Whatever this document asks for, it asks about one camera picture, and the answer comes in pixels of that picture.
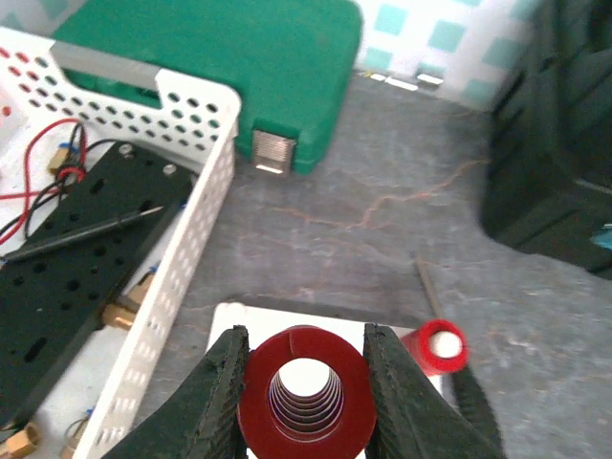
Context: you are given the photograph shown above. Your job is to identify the green plastic case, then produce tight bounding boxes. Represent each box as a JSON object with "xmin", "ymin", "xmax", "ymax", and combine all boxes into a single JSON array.
[{"xmin": 54, "ymin": 1, "xmax": 362, "ymax": 174}]

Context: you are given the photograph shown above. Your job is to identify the black toolbox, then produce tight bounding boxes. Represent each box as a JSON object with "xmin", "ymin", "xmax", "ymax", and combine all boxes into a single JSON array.
[{"xmin": 480, "ymin": 1, "xmax": 611, "ymax": 279}]

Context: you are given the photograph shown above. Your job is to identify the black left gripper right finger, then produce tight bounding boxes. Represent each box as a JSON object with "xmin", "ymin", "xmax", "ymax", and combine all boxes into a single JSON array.
[{"xmin": 363, "ymin": 323, "xmax": 502, "ymax": 459}]

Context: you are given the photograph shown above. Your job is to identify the large red spring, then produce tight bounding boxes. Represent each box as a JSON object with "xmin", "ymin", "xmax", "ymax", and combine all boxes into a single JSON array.
[{"xmin": 401, "ymin": 319, "xmax": 469, "ymax": 377}]

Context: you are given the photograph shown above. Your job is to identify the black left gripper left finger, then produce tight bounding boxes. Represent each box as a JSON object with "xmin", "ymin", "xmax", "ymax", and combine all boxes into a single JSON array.
[{"xmin": 105, "ymin": 326, "xmax": 249, "ymax": 459}]

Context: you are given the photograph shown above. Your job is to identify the black handled screwdriver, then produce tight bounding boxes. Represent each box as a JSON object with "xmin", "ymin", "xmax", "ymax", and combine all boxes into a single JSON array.
[{"xmin": 415, "ymin": 255, "xmax": 444, "ymax": 318}]

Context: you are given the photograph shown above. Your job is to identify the white perforated basket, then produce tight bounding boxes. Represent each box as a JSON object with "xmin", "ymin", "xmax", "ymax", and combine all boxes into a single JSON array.
[{"xmin": 1, "ymin": 28, "xmax": 241, "ymax": 458}]

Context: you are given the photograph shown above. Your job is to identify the black device in basket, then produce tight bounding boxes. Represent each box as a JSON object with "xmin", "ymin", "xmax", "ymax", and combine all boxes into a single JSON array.
[{"xmin": 1, "ymin": 144, "xmax": 192, "ymax": 427}]

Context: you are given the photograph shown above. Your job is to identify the white peg fixture base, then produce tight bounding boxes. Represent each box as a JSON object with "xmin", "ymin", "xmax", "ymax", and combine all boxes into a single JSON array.
[{"xmin": 206, "ymin": 301, "xmax": 455, "ymax": 459}]

